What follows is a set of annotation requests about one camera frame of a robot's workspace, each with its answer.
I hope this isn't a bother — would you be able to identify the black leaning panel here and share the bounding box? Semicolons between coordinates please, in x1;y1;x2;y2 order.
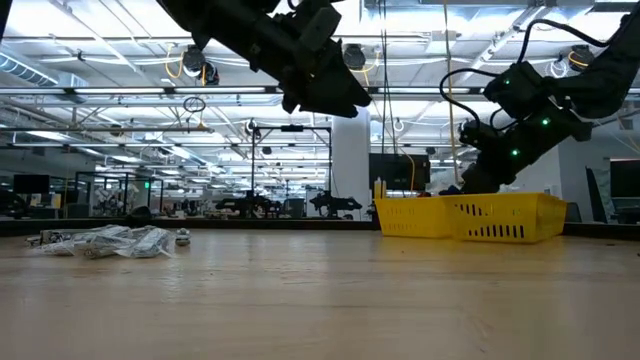
585;167;610;224

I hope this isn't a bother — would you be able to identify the dark background screen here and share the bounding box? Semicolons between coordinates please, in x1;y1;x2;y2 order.
13;174;51;195

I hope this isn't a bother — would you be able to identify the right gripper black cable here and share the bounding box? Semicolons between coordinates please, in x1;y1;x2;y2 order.
438;18;617;132

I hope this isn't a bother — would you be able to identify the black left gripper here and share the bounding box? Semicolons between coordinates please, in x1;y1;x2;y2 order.
259;29;374;119

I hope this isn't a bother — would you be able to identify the white building column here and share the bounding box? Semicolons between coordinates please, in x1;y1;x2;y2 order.
332;107;372;221

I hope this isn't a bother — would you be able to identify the black monitor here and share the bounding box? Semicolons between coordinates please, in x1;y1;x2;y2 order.
609;158;640;199
368;153;432;192

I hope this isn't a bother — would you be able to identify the black hanging cable coil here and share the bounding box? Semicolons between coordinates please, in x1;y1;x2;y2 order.
378;0;392;157

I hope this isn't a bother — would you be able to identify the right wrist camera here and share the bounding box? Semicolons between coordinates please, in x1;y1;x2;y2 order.
483;62;551;119

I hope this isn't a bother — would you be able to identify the black aluminium table frame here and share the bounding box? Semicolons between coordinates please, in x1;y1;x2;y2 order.
0;217;640;239

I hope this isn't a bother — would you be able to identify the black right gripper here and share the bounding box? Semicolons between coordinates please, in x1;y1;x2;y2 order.
459;107;591;195

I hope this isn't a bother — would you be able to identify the yellow plastic basket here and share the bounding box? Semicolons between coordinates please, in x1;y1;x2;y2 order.
443;192;569;245
374;196;448;239

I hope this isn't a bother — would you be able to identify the black ceiling cable reel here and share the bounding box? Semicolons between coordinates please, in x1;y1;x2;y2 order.
182;45;220;86
343;43;368;71

